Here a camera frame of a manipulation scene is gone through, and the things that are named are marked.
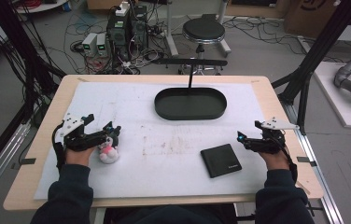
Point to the black oval tray with bar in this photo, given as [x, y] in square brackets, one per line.
[190, 104]

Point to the white round table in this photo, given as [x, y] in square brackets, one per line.
[39, 6]

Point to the black tape piece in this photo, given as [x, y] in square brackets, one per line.
[27, 161]
[306, 160]

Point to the large cardboard box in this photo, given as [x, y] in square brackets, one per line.
[313, 15]

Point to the black wallet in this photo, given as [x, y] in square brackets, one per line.
[221, 160]

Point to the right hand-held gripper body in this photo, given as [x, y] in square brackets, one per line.
[270, 140]

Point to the white table mat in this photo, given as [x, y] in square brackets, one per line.
[164, 174]

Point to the black metal frame post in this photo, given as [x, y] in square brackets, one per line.
[320, 49]
[18, 46]

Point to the grey power supply unit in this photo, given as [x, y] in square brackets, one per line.
[89, 43]
[102, 45]

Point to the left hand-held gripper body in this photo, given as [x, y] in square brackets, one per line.
[78, 138]

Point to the black round stool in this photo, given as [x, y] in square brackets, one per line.
[203, 30]

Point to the white and pink plush toy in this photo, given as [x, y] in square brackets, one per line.
[109, 152]

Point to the white power strip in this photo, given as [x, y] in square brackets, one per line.
[122, 8]

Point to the black computer tower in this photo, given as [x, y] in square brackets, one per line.
[139, 28]
[118, 34]

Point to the person's right hand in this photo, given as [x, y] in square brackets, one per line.
[274, 160]

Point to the person's lap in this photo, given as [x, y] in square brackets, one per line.
[170, 216]

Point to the small cardboard box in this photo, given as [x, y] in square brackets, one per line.
[103, 3]

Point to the white platform board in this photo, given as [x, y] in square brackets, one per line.
[338, 105]

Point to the person's left hand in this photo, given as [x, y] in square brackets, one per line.
[77, 157]

